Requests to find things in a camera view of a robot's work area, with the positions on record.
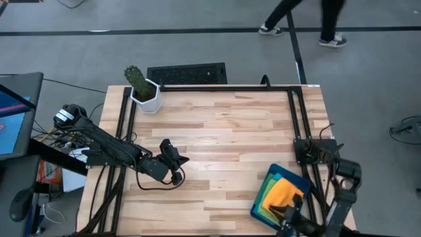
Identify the black floor cable bundle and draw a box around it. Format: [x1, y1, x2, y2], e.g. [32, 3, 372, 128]
[389, 114, 421, 146]

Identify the black computer mouse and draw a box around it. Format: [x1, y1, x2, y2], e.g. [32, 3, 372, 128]
[9, 188, 35, 224]

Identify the orange bag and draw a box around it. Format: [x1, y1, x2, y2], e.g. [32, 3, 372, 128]
[37, 159, 63, 186]

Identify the white paper sheet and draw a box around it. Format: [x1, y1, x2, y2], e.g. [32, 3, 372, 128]
[61, 147, 89, 194]

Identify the orange microfiber towel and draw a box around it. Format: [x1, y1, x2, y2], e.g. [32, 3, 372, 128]
[262, 177, 305, 211]

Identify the tall green cactus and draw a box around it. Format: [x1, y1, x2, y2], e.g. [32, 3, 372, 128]
[123, 65, 156, 102]

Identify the black desktop monitor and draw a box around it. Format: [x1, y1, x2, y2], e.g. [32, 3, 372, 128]
[0, 71, 45, 161]

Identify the black perforated panel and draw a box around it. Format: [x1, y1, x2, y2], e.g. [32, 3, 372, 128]
[146, 62, 228, 86]

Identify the green microfiber towel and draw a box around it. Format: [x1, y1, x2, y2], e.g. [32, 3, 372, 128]
[257, 177, 282, 226]

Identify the blue plastic tray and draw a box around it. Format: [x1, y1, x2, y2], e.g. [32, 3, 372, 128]
[249, 163, 312, 237]

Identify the person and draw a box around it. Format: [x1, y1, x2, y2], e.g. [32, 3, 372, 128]
[257, 0, 349, 49]

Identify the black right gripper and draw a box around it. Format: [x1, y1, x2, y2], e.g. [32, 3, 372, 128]
[268, 194, 327, 237]

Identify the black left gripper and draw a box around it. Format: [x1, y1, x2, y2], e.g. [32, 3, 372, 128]
[137, 138, 191, 183]

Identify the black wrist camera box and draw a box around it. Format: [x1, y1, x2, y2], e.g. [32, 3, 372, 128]
[170, 171, 184, 186]

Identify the left gripper cable loop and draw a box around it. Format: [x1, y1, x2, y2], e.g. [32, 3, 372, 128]
[135, 164, 186, 192]

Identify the grey desk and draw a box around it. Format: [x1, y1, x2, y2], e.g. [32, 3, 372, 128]
[0, 154, 42, 237]

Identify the black aluminium table frame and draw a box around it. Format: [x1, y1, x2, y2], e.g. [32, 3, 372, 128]
[74, 84, 362, 237]

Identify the yellow cable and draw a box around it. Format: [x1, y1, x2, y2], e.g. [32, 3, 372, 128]
[38, 126, 57, 143]

